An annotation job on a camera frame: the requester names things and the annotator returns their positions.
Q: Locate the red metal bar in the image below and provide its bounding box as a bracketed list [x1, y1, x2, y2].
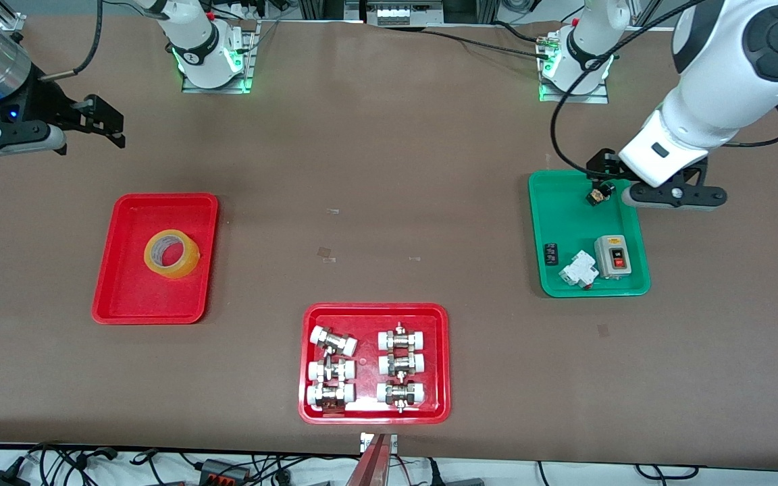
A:
[345, 433, 398, 486]

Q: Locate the red plastic tray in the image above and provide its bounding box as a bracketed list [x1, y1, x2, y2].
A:
[91, 193, 219, 325]
[298, 302, 451, 425]

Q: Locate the black floor cable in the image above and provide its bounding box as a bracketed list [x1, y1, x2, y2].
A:
[636, 463, 700, 481]

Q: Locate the grey on-off switch box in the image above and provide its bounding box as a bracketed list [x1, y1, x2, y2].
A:
[594, 235, 633, 280]

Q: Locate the white capped metal fitting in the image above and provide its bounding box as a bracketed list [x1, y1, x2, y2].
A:
[376, 379, 427, 413]
[307, 358, 356, 383]
[306, 382, 356, 412]
[378, 352, 425, 377]
[309, 325, 359, 357]
[378, 323, 427, 352]

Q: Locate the green plastic tray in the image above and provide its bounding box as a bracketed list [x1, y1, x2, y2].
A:
[528, 169, 652, 298]

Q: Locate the white circuit breaker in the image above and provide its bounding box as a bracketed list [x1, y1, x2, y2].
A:
[559, 250, 599, 290]

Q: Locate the yellowish clear tape roll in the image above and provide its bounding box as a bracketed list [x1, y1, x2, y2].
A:
[144, 229, 201, 279]

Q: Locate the white power strip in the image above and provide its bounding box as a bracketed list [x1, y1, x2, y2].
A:
[367, 3, 444, 26]

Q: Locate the black orange connector box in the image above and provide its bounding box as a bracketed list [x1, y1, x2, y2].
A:
[200, 459, 249, 483]

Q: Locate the black cable across table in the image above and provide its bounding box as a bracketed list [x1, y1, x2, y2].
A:
[423, 20, 552, 58]

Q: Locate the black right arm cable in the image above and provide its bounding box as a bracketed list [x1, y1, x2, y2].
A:
[41, 0, 105, 80]

